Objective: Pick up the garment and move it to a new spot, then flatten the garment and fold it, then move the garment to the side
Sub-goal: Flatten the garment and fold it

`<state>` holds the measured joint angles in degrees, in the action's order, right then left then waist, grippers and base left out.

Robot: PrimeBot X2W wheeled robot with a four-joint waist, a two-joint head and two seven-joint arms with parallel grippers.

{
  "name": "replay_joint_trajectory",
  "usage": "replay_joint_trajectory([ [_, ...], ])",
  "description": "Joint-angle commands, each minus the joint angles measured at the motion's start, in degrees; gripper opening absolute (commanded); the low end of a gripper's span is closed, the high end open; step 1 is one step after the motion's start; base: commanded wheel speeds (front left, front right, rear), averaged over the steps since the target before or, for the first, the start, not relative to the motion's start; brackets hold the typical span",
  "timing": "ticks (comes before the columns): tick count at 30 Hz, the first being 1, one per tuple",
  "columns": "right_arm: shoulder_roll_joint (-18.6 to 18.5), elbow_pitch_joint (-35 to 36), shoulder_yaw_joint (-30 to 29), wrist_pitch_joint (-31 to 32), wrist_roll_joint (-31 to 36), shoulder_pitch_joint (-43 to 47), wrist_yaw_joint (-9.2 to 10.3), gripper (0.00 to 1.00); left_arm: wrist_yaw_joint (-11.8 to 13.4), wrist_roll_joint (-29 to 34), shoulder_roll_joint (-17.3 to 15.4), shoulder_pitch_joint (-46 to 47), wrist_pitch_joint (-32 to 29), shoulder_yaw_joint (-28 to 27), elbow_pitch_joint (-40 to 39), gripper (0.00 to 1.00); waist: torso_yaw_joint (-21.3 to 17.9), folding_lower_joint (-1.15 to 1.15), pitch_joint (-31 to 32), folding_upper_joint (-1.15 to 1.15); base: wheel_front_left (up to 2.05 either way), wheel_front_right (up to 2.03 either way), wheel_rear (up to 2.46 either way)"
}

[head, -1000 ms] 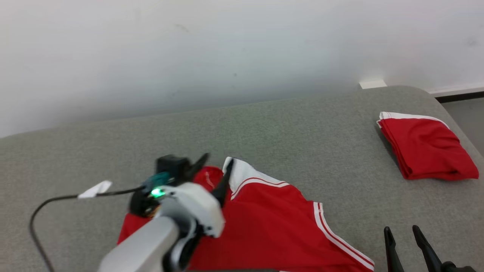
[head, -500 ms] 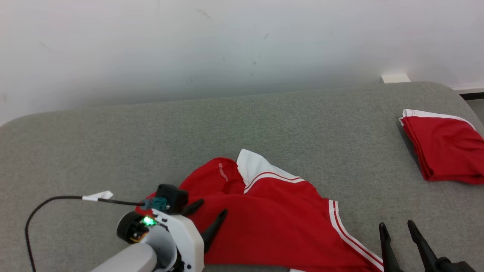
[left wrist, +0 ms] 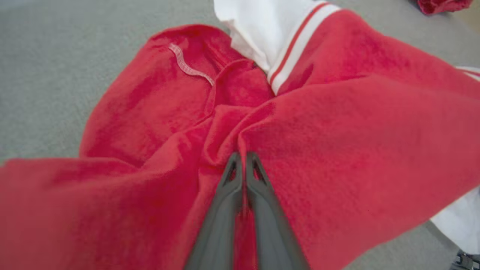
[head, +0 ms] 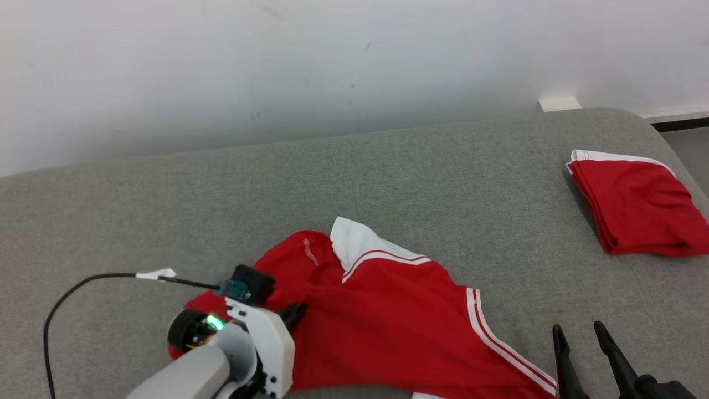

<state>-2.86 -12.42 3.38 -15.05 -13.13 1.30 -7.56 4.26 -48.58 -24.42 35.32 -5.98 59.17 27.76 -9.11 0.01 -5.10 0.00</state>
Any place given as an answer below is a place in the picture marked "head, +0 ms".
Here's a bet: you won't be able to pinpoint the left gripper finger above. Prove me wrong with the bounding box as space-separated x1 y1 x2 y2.
279 302 309 333

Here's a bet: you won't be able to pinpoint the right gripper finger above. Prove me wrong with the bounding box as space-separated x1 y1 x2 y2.
594 320 644 399
552 324 591 399

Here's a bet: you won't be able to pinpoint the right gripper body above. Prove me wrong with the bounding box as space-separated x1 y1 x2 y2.
637 375 700 399

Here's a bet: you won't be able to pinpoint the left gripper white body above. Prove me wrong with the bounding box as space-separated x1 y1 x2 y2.
222 299 296 399

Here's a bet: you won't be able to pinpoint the red Bulls basketball jersey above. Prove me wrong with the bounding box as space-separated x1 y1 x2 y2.
168 216 557 399

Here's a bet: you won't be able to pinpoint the red shorts with white stripe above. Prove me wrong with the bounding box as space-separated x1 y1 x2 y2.
565 149 709 258

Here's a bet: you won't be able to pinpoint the white baseboard with black strip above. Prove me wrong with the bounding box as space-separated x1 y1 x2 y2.
636 107 709 133

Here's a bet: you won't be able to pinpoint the thin black cable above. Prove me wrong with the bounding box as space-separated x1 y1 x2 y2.
43 272 233 399

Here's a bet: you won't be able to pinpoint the white wall box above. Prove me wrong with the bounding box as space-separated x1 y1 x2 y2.
538 96 583 113

